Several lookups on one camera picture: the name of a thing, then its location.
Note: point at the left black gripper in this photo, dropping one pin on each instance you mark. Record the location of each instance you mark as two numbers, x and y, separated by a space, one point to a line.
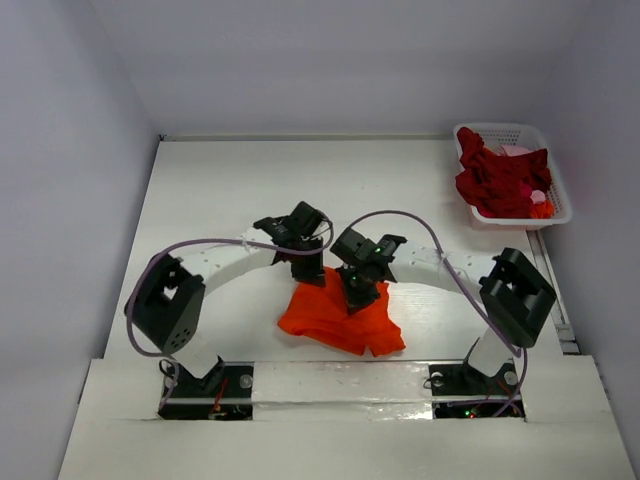
312 275

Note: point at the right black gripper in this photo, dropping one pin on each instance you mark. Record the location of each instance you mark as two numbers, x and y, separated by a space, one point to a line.
360 293

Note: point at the orange t shirt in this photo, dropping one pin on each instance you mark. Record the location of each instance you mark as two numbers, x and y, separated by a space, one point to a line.
320 313

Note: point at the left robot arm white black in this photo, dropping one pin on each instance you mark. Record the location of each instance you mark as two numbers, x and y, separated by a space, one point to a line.
163 310

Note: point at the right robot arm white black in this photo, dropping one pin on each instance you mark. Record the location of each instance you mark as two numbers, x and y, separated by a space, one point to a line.
513 298

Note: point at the dark red t shirt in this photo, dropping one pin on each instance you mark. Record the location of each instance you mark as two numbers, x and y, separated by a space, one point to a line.
501 187

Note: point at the small orange garment in basket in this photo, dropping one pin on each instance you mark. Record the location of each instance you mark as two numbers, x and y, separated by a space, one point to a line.
543 210

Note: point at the pink garment in basket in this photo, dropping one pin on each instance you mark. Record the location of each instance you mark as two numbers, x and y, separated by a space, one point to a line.
512 150

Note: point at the white plastic basket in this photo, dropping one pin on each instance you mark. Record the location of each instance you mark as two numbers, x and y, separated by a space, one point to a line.
496 134

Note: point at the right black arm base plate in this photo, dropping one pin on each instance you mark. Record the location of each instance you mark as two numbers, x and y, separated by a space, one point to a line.
460 392

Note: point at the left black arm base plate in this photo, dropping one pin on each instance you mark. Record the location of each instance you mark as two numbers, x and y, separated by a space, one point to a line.
224 394

